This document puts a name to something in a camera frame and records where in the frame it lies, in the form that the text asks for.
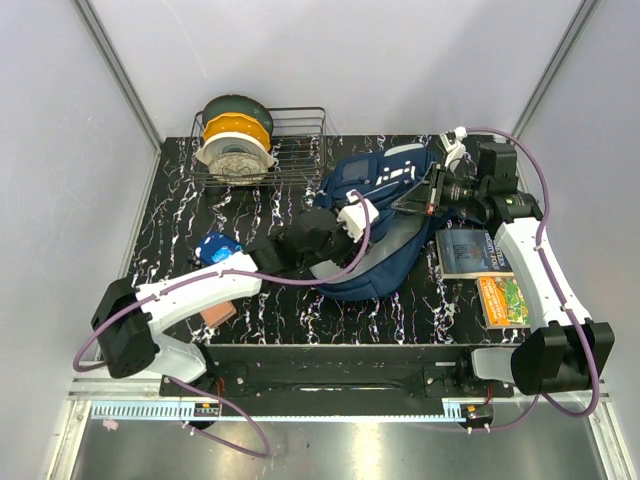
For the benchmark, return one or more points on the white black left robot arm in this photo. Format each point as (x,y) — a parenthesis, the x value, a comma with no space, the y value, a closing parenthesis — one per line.
(131,322)

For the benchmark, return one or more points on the dark green plate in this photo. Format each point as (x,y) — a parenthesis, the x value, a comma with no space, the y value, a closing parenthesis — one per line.
(236,103)

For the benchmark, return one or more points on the blue patterned pencil case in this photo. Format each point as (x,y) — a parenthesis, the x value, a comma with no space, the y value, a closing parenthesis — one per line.
(216,247)

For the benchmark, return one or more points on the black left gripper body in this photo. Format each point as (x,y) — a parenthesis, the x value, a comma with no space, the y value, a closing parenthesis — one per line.
(341,248)

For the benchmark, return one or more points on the small pink eraser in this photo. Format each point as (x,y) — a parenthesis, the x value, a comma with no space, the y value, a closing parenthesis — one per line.
(110,424)

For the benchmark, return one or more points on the orange treehouse book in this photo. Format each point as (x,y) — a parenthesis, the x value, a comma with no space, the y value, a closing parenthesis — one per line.
(503,303)

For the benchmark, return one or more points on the dark wire dish rack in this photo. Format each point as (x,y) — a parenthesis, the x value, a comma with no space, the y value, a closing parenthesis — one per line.
(297,146)

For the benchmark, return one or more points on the dark blue paperback book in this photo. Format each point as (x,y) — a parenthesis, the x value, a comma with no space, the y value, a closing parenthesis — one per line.
(470,254)

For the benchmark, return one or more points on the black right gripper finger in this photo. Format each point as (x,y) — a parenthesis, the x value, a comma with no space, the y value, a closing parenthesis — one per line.
(418,196)
(413,208)

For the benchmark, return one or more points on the yellow plate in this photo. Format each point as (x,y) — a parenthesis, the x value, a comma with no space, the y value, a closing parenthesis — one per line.
(236,122)

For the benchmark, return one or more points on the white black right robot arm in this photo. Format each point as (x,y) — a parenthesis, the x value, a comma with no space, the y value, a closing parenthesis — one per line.
(566,350)

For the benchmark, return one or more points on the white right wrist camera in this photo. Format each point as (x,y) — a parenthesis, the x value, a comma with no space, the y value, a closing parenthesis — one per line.
(452,142)

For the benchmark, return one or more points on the navy blue student backpack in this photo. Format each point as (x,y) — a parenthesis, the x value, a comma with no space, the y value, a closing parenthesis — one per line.
(396,238)

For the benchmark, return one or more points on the speckled grey plate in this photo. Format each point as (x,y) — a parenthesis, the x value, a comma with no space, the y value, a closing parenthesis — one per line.
(237,169)

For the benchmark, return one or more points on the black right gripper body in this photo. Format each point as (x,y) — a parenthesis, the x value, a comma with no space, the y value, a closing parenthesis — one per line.
(446,191)

